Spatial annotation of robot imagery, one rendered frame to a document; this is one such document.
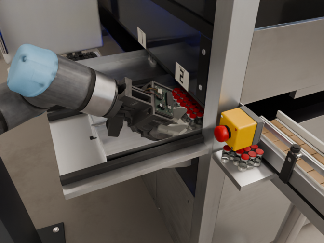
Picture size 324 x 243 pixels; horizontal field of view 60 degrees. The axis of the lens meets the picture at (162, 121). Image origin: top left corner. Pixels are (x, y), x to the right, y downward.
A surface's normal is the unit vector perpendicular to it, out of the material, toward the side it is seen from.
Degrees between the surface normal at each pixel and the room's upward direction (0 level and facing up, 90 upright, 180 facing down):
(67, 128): 0
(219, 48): 90
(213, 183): 90
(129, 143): 0
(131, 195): 0
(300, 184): 90
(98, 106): 94
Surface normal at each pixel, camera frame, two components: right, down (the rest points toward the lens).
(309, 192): -0.91, 0.25
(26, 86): 0.20, 0.75
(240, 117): 0.00, -0.79
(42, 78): 0.47, 0.36
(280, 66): 0.40, 0.55
